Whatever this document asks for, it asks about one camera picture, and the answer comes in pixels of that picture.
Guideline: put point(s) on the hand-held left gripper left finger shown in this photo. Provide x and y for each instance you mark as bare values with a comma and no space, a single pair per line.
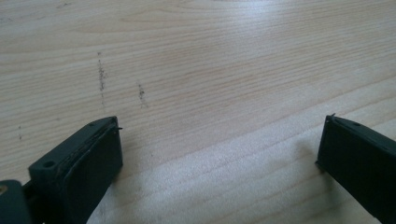
77,174

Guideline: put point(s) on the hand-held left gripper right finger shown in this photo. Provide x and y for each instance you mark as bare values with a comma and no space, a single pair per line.
361,158

